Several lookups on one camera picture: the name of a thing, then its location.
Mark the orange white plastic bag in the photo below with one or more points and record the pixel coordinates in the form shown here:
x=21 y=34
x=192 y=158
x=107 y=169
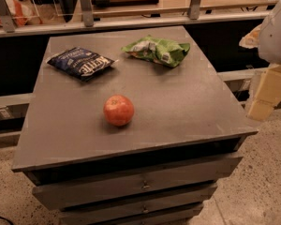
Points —
x=22 y=14

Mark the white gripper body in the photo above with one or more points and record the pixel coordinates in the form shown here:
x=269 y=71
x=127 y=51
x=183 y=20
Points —
x=276 y=37

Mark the green rice chip bag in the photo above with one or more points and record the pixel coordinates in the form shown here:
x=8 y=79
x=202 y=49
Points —
x=163 y=51

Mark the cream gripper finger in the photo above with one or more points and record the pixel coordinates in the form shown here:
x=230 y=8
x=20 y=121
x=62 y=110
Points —
x=267 y=95
x=251 y=40

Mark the grey metal railing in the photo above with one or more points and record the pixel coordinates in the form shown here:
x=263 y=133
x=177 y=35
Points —
x=48 y=20

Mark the red apple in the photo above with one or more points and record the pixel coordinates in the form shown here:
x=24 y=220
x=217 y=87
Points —
x=118 y=110

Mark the blue Kettle chip bag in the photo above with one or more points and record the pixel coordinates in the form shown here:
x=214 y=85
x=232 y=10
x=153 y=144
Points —
x=80 y=63

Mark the grey drawer cabinet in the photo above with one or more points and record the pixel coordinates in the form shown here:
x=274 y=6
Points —
x=184 y=136

